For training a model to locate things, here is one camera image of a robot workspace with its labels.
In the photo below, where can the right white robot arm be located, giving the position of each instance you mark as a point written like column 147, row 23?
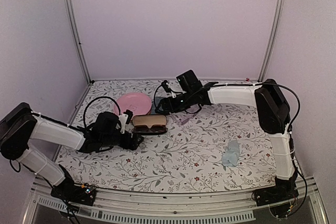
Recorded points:
column 272, row 108

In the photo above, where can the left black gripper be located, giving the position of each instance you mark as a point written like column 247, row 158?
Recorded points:
column 134, row 145

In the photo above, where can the pink clear sunglasses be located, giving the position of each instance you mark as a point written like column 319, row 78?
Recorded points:
column 182, row 118

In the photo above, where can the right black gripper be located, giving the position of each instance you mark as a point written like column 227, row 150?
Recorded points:
column 164, row 102

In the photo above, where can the grey marbled glasses case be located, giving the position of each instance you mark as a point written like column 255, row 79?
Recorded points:
column 156, row 101

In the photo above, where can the pink round plate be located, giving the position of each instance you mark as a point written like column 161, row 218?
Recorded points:
column 138, row 103

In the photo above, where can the brown sunglasses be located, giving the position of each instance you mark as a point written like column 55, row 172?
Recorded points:
column 150, row 129

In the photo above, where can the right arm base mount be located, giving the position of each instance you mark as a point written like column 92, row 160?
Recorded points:
column 281, row 191

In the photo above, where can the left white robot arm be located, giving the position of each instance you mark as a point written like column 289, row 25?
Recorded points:
column 21, row 125

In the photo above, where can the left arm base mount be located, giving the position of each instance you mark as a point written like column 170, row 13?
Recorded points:
column 67, row 190

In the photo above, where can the right aluminium frame post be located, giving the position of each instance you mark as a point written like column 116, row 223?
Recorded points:
column 271, row 40

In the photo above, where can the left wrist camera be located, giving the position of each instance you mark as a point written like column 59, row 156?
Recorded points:
column 125, row 119

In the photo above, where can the black beige glasses case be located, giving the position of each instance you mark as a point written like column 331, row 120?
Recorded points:
column 149, row 120

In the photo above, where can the aluminium frame post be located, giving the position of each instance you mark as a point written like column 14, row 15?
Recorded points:
column 271, row 40
column 77, row 40

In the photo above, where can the left aluminium frame post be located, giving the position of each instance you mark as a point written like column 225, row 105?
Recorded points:
column 77, row 40

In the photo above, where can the front aluminium rail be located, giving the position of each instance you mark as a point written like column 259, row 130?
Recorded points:
column 116, row 206

